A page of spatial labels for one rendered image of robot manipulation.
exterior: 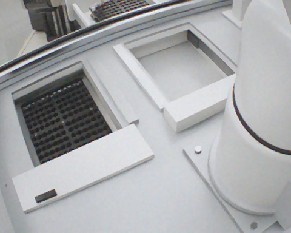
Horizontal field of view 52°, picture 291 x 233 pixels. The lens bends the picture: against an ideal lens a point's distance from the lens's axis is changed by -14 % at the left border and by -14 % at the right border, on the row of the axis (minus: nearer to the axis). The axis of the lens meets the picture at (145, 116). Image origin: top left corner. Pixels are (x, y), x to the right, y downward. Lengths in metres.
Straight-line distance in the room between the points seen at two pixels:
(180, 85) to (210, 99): 0.25
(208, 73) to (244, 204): 0.49
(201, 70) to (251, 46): 0.56
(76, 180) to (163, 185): 0.15
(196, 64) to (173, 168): 0.43
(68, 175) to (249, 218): 0.33
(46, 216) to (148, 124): 0.28
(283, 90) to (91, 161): 0.38
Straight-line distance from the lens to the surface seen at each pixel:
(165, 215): 0.58
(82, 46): 0.85
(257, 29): 0.40
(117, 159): 0.62
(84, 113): 0.77
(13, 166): 0.68
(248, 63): 0.42
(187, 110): 0.65
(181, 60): 0.98
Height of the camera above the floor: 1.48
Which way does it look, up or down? 51 degrees down
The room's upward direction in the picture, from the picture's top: 4 degrees counter-clockwise
